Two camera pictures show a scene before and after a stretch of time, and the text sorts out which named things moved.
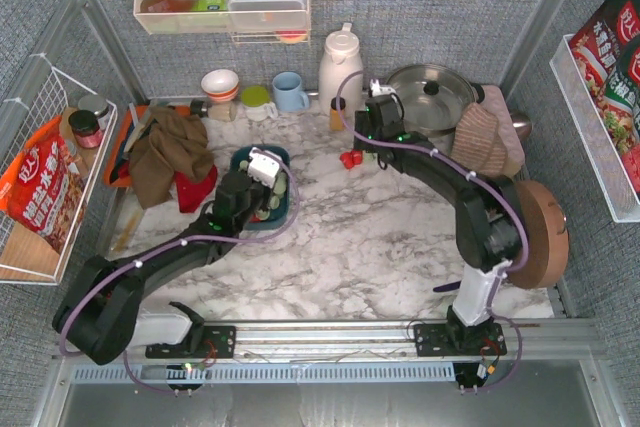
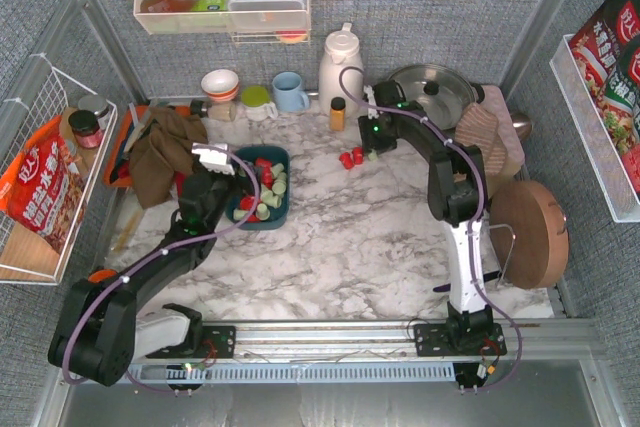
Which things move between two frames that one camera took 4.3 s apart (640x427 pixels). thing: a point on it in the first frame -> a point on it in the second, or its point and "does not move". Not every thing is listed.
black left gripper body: [265, 192] -> [240, 173]
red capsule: [357, 157] does not move
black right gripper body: [364, 145] does not move
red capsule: [347, 159] does not move
